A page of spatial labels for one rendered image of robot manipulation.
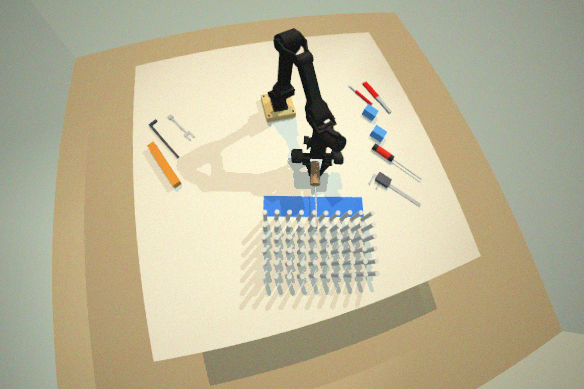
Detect small grey wrench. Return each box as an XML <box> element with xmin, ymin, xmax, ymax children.
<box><xmin>168</xmin><ymin>114</ymin><xmax>195</xmax><ymax>140</ymax></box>

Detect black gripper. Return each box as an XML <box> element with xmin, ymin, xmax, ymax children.
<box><xmin>291</xmin><ymin>139</ymin><xmax>344</xmax><ymax>177</ymax></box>

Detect small blue block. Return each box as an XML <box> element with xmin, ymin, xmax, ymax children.
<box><xmin>362</xmin><ymin>104</ymin><xmax>378</xmax><ymax>121</ymax></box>
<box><xmin>370</xmin><ymin>125</ymin><xmax>387</xmax><ymax>142</ymax></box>

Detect blue flat strip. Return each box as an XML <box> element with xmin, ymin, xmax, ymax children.
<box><xmin>263</xmin><ymin>196</ymin><xmax>363</xmax><ymax>218</ymax></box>

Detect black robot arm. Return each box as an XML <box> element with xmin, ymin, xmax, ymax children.
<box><xmin>268</xmin><ymin>28</ymin><xmax>347</xmax><ymax>153</ymax></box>

